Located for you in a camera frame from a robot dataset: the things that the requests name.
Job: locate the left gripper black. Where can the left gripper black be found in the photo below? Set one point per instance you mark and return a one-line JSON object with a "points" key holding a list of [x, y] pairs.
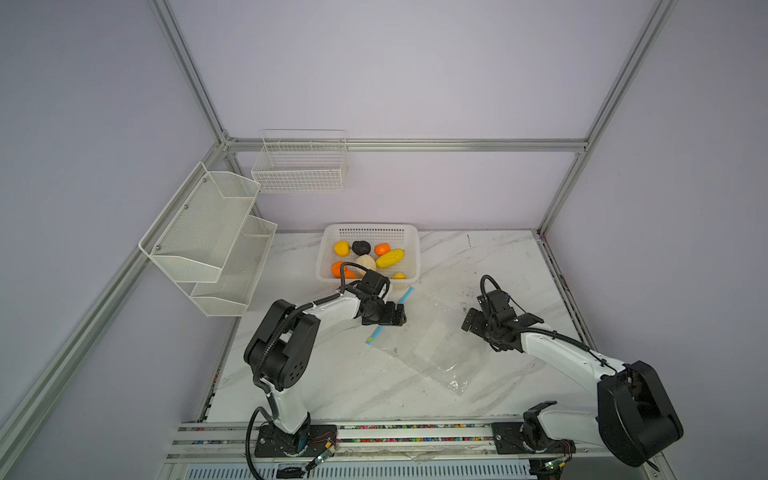
{"points": [[387, 314]]}

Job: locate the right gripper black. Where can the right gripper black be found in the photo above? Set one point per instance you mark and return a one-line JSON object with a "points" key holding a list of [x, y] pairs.
{"points": [[478, 320]]}

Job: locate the clear zip top bag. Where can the clear zip top bag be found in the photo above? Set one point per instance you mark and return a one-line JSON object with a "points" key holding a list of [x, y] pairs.
{"points": [[433, 344]]}

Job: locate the orange fruit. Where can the orange fruit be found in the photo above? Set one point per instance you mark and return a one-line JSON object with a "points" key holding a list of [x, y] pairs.
{"points": [[336, 268]]}

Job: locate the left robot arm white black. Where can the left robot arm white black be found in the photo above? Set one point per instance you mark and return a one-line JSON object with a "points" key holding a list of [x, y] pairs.
{"points": [[279, 352]]}

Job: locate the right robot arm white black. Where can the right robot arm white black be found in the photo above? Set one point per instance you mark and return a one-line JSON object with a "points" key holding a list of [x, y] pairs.
{"points": [[632, 415]]}

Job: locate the black round food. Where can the black round food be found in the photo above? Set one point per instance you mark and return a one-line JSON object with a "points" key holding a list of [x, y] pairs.
{"points": [[361, 248]]}

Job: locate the cream white garlic bulb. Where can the cream white garlic bulb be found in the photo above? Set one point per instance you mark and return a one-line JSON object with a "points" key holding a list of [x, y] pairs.
{"points": [[364, 264]]}

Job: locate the white plastic perforated basket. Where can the white plastic perforated basket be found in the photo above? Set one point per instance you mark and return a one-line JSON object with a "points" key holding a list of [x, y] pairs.
{"points": [[398, 236]]}

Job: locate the small orange tangerine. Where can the small orange tangerine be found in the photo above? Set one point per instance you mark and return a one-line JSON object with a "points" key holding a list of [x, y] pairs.
{"points": [[382, 249]]}

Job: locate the yellow lemon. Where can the yellow lemon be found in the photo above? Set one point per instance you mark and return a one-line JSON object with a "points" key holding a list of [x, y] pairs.
{"points": [[342, 248]]}

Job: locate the lower white mesh shelf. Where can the lower white mesh shelf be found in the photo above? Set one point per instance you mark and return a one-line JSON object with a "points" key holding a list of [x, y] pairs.
{"points": [[232, 294]]}

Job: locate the white mesh shelf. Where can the white mesh shelf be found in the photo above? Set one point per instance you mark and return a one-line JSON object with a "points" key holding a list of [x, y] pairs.
{"points": [[193, 237], [232, 294]]}

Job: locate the upper white mesh shelf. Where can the upper white mesh shelf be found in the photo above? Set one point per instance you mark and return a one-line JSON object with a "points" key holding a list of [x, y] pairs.
{"points": [[193, 237]]}

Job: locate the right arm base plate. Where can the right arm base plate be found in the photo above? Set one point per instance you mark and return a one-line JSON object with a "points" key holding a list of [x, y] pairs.
{"points": [[519, 437]]}

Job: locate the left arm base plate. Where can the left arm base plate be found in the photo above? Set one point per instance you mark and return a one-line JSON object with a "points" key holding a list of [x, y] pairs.
{"points": [[308, 441]]}

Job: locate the white wire wall basket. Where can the white wire wall basket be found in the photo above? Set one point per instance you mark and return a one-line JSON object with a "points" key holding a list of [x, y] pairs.
{"points": [[301, 161]]}

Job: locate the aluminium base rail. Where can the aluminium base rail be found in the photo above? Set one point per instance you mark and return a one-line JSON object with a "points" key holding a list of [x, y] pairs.
{"points": [[442, 449]]}

